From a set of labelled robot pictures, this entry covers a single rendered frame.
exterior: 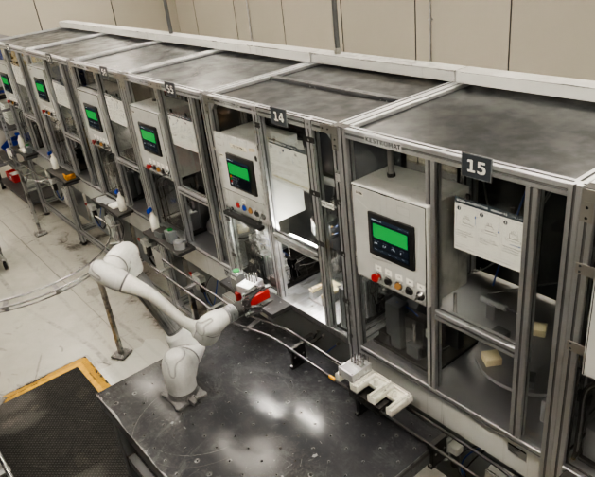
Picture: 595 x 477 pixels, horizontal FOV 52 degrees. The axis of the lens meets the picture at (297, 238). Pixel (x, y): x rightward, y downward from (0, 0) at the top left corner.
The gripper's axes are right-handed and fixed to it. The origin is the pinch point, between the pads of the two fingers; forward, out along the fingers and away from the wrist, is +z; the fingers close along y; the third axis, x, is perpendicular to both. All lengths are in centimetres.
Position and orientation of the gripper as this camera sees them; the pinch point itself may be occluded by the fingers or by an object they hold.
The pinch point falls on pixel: (267, 293)
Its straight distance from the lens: 319.9
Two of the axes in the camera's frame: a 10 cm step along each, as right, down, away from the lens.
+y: -1.1, -8.8, -4.6
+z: 7.7, -3.7, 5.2
